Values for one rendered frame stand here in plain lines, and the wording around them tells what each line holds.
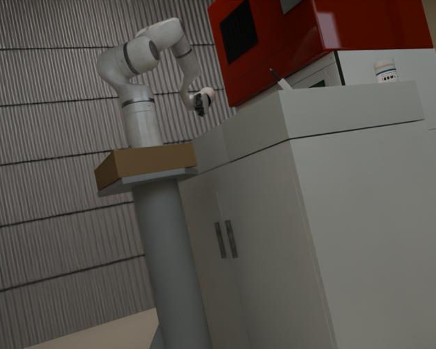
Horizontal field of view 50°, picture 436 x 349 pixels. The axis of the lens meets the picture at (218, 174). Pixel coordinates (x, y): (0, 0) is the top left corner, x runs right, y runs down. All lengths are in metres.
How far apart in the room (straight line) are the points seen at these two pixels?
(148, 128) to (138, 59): 0.24
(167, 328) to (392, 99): 1.08
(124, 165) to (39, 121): 2.56
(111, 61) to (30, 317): 2.50
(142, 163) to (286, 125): 0.46
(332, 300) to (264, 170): 0.44
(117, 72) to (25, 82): 2.38
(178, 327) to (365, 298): 0.59
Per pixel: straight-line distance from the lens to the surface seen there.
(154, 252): 1.57
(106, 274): 3.92
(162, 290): 1.59
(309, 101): 1.46
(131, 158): 1.47
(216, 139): 1.72
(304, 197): 1.37
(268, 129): 1.45
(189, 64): 2.28
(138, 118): 1.63
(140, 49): 1.69
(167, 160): 1.51
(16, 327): 3.84
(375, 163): 1.60
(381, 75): 1.82
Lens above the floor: 0.66
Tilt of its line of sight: 4 degrees up
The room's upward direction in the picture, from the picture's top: 12 degrees counter-clockwise
